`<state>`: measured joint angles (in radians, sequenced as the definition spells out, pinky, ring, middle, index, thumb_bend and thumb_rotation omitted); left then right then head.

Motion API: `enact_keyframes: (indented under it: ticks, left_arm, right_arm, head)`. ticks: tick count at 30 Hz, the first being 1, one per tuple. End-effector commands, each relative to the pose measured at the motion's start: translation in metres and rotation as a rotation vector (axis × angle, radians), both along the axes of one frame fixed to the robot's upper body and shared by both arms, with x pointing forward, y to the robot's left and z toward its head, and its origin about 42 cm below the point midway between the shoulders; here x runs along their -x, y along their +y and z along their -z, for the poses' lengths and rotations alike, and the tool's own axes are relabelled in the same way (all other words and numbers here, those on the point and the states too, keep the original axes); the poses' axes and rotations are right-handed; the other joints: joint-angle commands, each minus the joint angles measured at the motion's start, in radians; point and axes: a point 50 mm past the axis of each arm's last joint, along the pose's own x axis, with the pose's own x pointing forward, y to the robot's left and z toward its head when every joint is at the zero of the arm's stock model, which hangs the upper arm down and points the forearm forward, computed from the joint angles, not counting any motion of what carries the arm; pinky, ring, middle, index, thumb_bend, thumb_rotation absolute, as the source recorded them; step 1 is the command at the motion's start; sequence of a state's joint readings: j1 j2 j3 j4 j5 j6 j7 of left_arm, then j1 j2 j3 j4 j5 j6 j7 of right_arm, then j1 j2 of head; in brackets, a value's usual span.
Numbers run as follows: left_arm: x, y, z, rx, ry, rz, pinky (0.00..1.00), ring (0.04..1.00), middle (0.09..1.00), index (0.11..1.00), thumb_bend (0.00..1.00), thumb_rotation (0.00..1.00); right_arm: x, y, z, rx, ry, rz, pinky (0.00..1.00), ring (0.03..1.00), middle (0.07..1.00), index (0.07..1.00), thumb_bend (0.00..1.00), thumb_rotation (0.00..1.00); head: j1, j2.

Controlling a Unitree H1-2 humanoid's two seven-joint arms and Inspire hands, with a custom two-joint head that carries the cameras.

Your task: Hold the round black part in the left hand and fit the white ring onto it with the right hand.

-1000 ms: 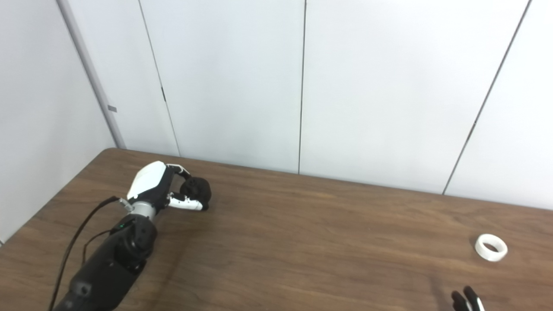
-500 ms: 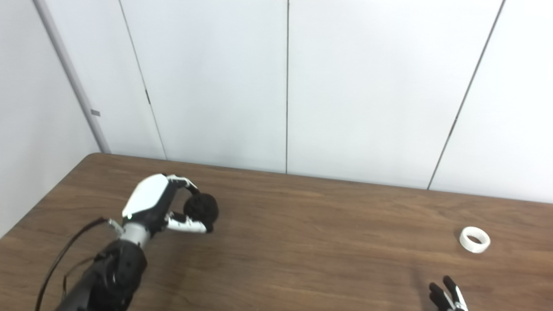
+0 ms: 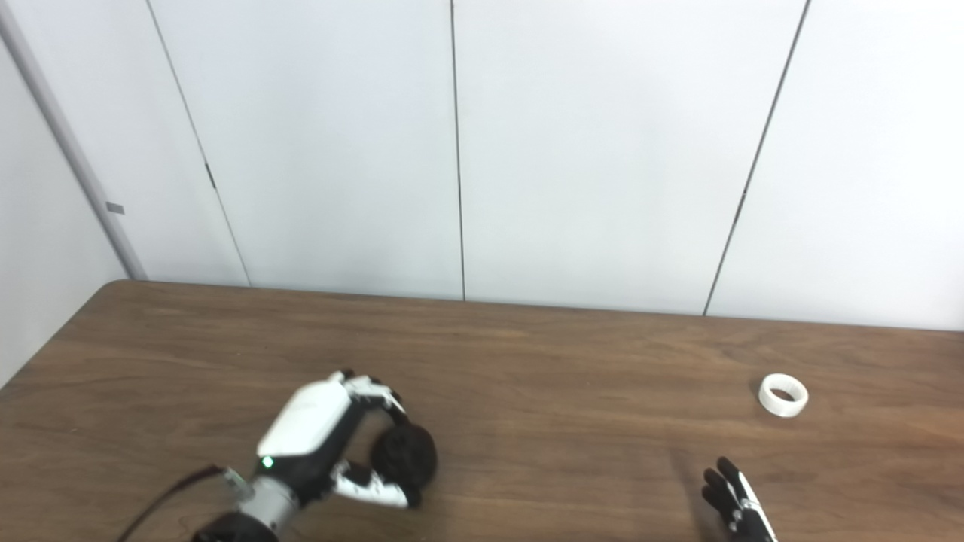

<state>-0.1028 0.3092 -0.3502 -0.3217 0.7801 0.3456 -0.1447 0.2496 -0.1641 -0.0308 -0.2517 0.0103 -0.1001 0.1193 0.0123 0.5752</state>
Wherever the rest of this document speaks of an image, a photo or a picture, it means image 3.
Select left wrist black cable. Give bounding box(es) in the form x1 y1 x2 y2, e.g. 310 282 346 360
117 465 253 542

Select grey wall corner trim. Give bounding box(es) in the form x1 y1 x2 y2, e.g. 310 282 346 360
0 0 148 281

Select white plastic ring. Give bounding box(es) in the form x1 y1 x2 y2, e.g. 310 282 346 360
758 373 810 419

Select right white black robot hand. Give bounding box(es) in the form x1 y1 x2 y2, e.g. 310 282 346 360
701 457 778 542

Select round black plastic part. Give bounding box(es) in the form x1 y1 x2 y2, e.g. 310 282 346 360
371 424 438 490

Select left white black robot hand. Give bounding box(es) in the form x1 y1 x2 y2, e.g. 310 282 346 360
256 369 423 509

